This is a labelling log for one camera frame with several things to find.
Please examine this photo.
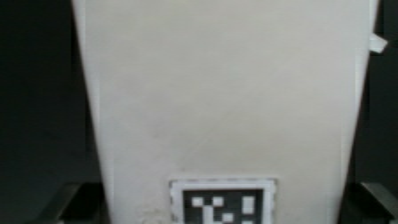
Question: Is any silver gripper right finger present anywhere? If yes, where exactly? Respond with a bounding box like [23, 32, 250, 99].
[354, 182, 398, 224]

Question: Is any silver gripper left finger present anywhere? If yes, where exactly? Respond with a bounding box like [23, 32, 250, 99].
[35, 183, 89, 224]

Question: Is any white long cabinet top block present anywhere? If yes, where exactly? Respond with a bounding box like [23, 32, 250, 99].
[71, 0, 380, 224]

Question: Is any white cabinet body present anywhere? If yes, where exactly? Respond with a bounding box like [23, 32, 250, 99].
[370, 34, 387, 53]

